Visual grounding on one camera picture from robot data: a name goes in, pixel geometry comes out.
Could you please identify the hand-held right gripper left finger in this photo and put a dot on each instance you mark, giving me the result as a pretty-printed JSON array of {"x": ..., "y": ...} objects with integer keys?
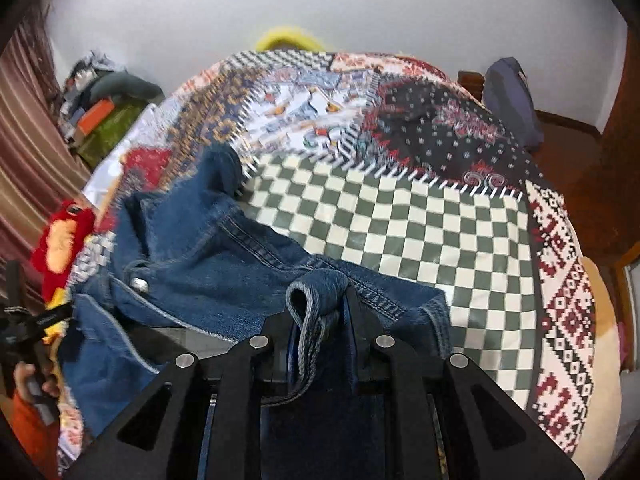
[{"x": 280, "y": 345}]

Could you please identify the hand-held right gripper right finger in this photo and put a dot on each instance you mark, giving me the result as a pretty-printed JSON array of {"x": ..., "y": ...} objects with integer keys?
[{"x": 352, "y": 360}]

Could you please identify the blue denim jacket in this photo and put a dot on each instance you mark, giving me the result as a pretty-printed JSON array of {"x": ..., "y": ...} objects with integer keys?
[{"x": 200, "y": 260}]

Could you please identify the person's left hand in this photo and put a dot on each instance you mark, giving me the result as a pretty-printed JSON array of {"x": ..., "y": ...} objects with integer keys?
[{"x": 24, "y": 377}]

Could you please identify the yellow cloth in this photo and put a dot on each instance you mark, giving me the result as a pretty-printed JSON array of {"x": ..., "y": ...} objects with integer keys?
[{"x": 56, "y": 299}]

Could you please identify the red plush toy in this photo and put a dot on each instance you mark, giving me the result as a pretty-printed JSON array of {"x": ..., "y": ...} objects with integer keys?
[{"x": 60, "y": 240}]

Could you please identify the patchwork printed blanket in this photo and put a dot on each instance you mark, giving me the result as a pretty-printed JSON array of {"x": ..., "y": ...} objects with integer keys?
[{"x": 400, "y": 240}]

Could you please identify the striped red gold curtain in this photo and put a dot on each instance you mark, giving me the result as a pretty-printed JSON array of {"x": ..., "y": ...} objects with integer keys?
[{"x": 30, "y": 160}]

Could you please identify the orange box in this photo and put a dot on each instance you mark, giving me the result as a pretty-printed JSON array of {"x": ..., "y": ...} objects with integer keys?
[{"x": 95, "y": 115}]

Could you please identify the cream bed sheet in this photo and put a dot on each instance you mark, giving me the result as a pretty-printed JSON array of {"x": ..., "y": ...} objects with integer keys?
[{"x": 602, "y": 360}]

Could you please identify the grey plush pillow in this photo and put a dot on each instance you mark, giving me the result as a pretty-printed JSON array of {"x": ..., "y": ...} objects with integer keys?
[{"x": 125, "y": 87}]

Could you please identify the grey blue backpack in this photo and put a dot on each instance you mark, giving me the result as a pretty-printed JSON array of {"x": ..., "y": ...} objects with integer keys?
[{"x": 515, "y": 100}]

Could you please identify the wooden wardrobe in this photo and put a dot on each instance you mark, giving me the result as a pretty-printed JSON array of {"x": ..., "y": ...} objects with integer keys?
[{"x": 615, "y": 110}]

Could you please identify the wooden bed post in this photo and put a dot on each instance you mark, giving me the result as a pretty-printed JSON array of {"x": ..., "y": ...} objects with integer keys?
[{"x": 470, "y": 85}]

